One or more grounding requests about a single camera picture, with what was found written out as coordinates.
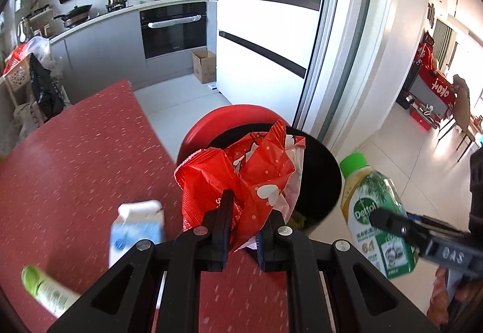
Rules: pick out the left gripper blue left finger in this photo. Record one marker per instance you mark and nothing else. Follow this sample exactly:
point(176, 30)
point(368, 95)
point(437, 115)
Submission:
point(202, 249)

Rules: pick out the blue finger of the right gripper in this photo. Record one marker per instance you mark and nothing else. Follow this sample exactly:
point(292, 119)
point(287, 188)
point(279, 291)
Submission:
point(398, 225)
point(431, 224)

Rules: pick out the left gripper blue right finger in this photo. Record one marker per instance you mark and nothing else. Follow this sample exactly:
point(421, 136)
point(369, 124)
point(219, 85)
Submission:
point(309, 271)

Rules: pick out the red and white plastic bag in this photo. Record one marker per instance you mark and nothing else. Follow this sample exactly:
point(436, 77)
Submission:
point(262, 169)

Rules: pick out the black trash bin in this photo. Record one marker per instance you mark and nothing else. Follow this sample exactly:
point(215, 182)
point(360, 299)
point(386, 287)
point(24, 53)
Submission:
point(321, 184)

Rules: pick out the grey kitchen cabinet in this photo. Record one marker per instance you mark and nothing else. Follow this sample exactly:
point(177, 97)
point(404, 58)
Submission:
point(98, 54)

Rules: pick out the right human hand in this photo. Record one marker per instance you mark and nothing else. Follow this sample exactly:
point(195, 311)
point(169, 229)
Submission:
point(439, 300)

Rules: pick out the blue white milk carton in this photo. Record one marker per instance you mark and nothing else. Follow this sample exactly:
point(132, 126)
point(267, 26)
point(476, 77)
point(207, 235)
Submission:
point(135, 222)

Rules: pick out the wooden chair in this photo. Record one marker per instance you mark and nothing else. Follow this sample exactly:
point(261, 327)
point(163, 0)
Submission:
point(461, 114)

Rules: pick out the red stool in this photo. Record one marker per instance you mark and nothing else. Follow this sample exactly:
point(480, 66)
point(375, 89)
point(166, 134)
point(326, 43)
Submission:
point(221, 120)

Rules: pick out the green white tube bottle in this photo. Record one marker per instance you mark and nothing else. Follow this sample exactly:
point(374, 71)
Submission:
point(51, 294)

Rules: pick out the cardboard box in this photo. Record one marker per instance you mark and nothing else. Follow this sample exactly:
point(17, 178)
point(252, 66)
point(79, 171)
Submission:
point(204, 65)

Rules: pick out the black hanging plastic bag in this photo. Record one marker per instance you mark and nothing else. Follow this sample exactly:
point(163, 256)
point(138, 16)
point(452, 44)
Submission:
point(46, 93)

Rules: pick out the black built-in oven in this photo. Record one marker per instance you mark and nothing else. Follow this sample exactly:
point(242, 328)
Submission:
point(167, 29)

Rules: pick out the beige perforated basket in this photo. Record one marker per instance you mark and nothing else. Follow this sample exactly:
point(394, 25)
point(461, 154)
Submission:
point(18, 76)

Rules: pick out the white refrigerator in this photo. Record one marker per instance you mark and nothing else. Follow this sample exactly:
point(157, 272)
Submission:
point(263, 51)

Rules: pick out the steel cooking pot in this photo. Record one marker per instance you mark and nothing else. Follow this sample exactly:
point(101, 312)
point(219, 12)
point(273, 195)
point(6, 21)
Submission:
point(115, 5)

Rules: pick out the black frying pan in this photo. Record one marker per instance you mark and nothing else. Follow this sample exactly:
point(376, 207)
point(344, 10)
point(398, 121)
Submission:
point(78, 15)

